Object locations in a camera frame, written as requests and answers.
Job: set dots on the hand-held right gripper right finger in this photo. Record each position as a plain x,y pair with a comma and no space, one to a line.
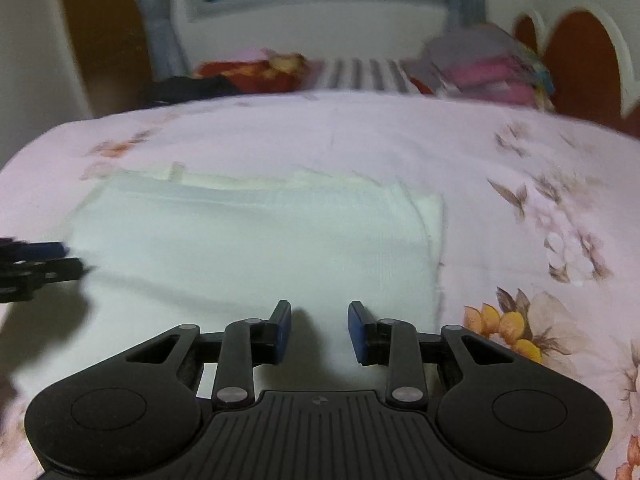
357,334

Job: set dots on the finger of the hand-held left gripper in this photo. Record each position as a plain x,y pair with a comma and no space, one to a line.
50,271
35,251

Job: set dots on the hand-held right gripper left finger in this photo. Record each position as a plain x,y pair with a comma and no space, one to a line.
282,332

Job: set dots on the white knit sweater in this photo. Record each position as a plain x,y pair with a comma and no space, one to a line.
250,240

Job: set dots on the pile of folded clothes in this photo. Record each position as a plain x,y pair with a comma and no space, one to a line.
475,65

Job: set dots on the pink floral bed sheet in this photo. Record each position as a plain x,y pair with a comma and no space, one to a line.
350,130

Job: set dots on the brown wooden door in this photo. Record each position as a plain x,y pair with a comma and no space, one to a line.
100,35

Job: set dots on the black cloth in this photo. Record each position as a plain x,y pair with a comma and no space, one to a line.
195,90

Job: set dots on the red and white headboard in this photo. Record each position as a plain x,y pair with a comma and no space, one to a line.
585,70

